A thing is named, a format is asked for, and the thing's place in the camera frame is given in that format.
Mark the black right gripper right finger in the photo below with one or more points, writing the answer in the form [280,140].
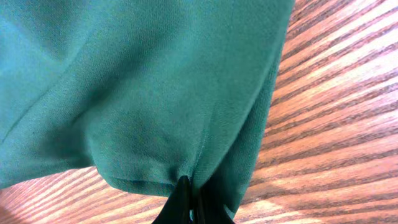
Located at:
[207,209]

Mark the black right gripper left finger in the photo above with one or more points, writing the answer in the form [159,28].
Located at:
[177,208]

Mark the green cloth garment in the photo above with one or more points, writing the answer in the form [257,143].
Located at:
[145,91]

